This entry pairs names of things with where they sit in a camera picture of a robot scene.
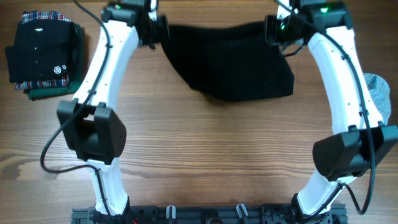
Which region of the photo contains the black knit skirt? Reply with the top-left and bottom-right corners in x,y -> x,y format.
162,21 -> 295,102

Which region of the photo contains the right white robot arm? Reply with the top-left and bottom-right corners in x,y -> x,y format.
267,1 -> 397,223

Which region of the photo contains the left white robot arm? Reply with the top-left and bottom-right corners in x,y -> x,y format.
57,1 -> 167,223

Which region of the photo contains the light blue striped cloth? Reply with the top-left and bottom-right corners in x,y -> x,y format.
363,73 -> 392,124

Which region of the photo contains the plaid folded shirt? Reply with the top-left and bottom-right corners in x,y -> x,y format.
17,11 -> 72,89

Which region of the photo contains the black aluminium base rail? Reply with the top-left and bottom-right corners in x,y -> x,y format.
71,203 -> 348,224

